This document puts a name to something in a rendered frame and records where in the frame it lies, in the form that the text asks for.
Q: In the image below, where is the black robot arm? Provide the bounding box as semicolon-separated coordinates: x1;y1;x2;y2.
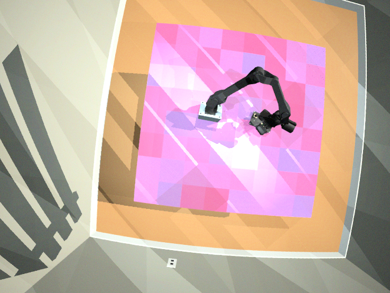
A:
205;67;297;133

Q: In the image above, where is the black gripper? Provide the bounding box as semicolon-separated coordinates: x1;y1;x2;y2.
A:
255;110;279;135

